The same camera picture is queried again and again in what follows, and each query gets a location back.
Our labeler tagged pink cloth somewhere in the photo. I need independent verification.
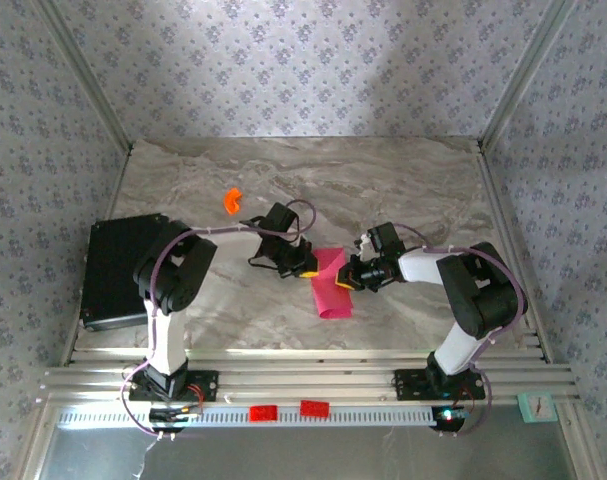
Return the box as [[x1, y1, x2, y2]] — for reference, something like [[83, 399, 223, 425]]
[[310, 247, 355, 320]]

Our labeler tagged small teal square clock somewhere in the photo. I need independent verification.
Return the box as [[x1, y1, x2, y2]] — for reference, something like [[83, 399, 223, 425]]
[[517, 391, 557, 425]]

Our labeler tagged orange plastic piece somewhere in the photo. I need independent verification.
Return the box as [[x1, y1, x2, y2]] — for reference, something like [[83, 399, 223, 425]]
[[223, 187, 245, 216]]

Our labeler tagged red tape piece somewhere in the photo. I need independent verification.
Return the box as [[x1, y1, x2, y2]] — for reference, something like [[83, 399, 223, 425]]
[[248, 403, 279, 423], [299, 399, 331, 419]]

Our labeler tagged right controller circuit board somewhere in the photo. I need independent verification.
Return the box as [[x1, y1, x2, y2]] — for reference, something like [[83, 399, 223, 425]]
[[431, 405, 472, 434]]

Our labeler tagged controller circuit board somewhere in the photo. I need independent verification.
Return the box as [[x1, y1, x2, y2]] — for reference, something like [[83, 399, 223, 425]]
[[149, 407, 204, 434], [431, 405, 472, 434]]

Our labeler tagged shiny metal panel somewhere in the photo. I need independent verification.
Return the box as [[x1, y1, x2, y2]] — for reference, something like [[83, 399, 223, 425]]
[[35, 424, 577, 480]]

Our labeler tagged black flat case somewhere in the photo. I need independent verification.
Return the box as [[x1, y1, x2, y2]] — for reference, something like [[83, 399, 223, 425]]
[[80, 213, 177, 332]]

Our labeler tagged left controller circuit board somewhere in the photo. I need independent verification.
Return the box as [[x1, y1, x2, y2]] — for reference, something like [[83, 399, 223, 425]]
[[149, 407, 204, 434]]

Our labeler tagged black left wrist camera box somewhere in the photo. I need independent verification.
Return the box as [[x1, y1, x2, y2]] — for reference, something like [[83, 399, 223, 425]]
[[262, 202, 300, 237]]

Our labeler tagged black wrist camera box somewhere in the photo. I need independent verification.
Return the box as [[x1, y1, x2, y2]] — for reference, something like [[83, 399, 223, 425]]
[[357, 222, 407, 261], [262, 202, 300, 237]]

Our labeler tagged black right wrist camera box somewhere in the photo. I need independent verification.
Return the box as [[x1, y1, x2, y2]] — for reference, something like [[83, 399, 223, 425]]
[[357, 222, 407, 261]]

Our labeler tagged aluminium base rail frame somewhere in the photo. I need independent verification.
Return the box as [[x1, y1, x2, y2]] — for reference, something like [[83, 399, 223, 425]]
[[37, 347, 582, 407]]

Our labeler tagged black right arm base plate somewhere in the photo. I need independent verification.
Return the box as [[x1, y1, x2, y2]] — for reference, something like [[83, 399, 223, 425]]
[[393, 368, 487, 403]]

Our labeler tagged aluminium table side rail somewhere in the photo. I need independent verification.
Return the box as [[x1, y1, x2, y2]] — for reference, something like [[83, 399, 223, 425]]
[[62, 144, 134, 366], [475, 142, 554, 364]]

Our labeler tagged grey slotted cable duct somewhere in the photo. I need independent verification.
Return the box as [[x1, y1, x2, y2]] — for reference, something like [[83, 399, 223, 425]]
[[57, 405, 439, 429]]

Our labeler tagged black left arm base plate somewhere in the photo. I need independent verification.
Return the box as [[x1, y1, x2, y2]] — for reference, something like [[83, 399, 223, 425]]
[[127, 368, 220, 403]]

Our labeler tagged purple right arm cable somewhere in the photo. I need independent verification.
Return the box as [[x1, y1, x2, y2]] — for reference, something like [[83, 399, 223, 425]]
[[392, 223, 530, 436]]

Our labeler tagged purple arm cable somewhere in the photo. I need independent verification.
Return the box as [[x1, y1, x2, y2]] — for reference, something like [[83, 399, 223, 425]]
[[392, 223, 530, 436], [120, 198, 318, 439]]

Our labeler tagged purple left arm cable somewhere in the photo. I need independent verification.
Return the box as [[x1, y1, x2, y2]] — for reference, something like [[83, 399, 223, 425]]
[[120, 198, 318, 439]]

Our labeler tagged aluminium corner post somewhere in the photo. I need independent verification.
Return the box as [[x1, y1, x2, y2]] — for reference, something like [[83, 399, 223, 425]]
[[32, 0, 134, 156], [477, 0, 579, 151]]

